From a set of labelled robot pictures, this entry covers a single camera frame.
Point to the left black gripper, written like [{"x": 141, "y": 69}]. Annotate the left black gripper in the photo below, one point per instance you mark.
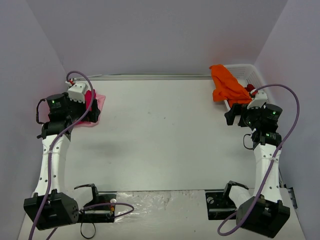
[{"x": 93, "y": 113}]

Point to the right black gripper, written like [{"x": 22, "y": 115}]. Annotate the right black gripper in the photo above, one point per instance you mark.
[{"x": 236, "y": 113}]

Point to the orange t shirt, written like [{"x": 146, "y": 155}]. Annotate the orange t shirt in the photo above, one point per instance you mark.
[{"x": 227, "y": 87}]

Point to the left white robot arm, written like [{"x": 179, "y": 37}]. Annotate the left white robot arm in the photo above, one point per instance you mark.
[{"x": 50, "y": 205}]

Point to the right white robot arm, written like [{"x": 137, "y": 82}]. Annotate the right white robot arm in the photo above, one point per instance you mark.
[{"x": 262, "y": 211}]

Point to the magenta folded t shirt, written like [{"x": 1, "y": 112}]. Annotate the magenta folded t shirt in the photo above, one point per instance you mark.
[{"x": 86, "y": 113}]

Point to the dark red t shirt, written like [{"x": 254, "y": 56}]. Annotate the dark red t shirt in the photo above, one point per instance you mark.
[{"x": 249, "y": 88}]

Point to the white plastic basket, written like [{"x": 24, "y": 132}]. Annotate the white plastic basket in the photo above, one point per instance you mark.
[{"x": 245, "y": 74}]

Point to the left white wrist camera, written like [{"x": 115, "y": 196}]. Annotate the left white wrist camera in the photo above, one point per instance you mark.
[{"x": 77, "y": 92}]

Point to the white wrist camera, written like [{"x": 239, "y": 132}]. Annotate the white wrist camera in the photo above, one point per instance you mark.
[
  {"x": 77, "y": 92},
  {"x": 258, "y": 99}
]

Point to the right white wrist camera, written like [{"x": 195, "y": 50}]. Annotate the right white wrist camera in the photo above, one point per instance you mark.
[{"x": 258, "y": 99}]

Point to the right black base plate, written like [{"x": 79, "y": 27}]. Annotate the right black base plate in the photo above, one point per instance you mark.
[{"x": 218, "y": 207}]

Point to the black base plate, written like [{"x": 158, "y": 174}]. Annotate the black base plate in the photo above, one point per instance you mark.
[
  {"x": 100, "y": 214},
  {"x": 218, "y": 207}
]

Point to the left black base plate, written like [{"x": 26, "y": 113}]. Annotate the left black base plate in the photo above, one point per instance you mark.
[{"x": 100, "y": 214}]

